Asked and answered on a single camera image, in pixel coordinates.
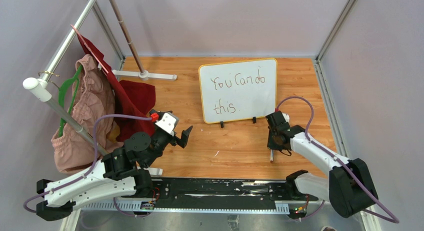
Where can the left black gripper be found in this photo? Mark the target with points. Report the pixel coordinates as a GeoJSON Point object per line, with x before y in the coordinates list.
{"type": "Point", "coordinates": [183, 140]}

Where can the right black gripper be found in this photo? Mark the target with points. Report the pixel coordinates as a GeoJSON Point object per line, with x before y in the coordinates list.
{"type": "Point", "coordinates": [271, 145]}

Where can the brown whiteboard marker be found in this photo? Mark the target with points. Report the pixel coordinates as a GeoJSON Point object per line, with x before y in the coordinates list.
{"type": "Point", "coordinates": [271, 156]}

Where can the yellow-framed whiteboard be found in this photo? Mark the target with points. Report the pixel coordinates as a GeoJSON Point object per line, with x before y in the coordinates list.
{"type": "Point", "coordinates": [238, 90]}

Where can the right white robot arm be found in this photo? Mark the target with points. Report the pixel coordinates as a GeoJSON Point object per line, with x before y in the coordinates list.
{"type": "Point", "coordinates": [348, 185]}

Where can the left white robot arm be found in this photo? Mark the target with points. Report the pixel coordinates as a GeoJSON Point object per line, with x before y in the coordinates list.
{"type": "Point", "coordinates": [121, 173]}

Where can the red garment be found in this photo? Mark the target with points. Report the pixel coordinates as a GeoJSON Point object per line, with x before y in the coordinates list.
{"type": "Point", "coordinates": [131, 98]}

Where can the pink garment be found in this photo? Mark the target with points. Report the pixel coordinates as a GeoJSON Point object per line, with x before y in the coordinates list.
{"type": "Point", "coordinates": [94, 99]}

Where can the pink hanger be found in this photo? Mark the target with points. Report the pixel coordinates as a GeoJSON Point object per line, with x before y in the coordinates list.
{"type": "Point", "coordinates": [90, 50]}

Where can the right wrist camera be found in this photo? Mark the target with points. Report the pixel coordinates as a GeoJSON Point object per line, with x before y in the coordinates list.
{"type": "Point", "coordinates": [286, 117]}

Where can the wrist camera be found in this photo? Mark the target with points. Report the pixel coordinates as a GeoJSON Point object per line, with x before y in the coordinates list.
{"type": "Point", "coordinates": [286, 117]}
{"type": "Point", "coordinates": [167, 121]}

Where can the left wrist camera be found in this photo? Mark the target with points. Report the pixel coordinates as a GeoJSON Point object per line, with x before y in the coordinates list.
{"type": "Point", "coordinates": [167, 121]}

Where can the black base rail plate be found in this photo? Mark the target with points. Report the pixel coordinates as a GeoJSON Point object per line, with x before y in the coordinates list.
{"type": "Point", "coordinates": [220, 195]}

